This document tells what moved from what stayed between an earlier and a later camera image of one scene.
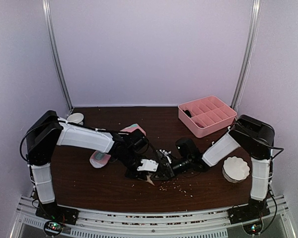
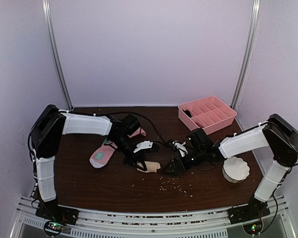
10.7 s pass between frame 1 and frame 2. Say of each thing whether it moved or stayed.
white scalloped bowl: stayed
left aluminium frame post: stayed
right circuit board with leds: stayed
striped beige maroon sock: moved
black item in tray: stayed
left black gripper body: moved
